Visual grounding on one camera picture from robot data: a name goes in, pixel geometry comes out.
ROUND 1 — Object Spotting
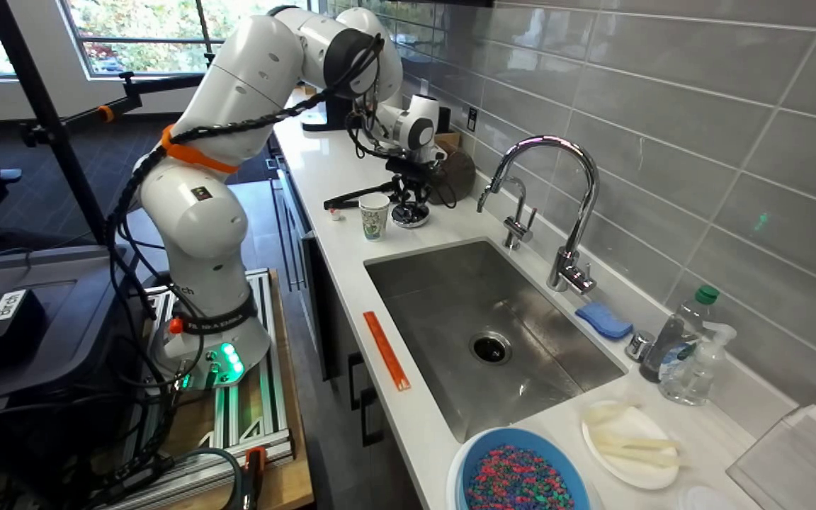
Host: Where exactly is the blue bowl of colourful beads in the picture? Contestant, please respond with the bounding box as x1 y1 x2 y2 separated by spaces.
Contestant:
451 427 591 510

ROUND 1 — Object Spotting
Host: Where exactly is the orange strip on counter edge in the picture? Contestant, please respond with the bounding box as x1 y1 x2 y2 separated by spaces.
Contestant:
363 311 411 391

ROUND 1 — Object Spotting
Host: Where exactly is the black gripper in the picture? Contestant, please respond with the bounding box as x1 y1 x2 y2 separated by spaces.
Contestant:
386 155 435 198

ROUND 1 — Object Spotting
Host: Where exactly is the blue sponge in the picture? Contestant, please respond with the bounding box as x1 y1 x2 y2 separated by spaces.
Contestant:
577 304 632 341

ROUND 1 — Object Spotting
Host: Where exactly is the black utensil on counter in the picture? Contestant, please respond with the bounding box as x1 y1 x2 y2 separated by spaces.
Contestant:
322 184 391 211

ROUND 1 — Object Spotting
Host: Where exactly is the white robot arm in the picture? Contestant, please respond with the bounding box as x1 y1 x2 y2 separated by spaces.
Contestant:
135 5 445 389

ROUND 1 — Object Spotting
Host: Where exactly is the paper cup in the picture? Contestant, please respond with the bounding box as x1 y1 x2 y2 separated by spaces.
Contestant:
359 195 391 240

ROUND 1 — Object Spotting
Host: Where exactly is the stainless steel sink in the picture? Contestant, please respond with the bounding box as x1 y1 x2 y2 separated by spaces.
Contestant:
367 240 624 439

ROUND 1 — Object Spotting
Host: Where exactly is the clear plastic container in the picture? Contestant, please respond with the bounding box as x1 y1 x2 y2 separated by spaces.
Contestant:
728 405 816 510

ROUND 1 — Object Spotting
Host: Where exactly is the clear plastic bottle green cap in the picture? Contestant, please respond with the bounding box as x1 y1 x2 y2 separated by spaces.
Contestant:
659 283 737 405

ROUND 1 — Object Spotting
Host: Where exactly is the black tripod pole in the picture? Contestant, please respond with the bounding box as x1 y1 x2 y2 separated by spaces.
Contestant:
0 0 109 243

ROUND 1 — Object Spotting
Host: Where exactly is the chrome tap faucet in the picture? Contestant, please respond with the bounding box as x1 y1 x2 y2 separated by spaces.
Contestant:
472 133 604 298

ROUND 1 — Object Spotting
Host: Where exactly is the small chrome side tap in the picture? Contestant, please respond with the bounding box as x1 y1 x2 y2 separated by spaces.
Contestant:
503 178 537 249

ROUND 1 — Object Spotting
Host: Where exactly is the white plate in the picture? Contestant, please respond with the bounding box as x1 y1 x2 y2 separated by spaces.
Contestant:
580 403 683 491

